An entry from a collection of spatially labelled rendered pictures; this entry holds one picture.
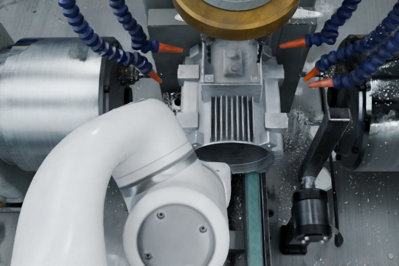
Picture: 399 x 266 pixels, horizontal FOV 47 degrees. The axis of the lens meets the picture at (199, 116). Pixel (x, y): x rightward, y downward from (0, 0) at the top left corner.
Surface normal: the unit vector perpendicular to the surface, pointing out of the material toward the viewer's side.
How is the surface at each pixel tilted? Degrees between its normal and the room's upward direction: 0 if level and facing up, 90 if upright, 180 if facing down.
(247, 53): 0
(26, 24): 0
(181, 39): 90
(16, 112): 36
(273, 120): 0
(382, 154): 69
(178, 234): 30
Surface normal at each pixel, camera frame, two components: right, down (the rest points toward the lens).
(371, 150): -0.02, 0.63
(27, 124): -0.03, 0.29
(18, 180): 1.00, 0.00
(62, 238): -0.22, -0.47
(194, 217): 0.02, -0.02
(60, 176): -0.48, -0.56
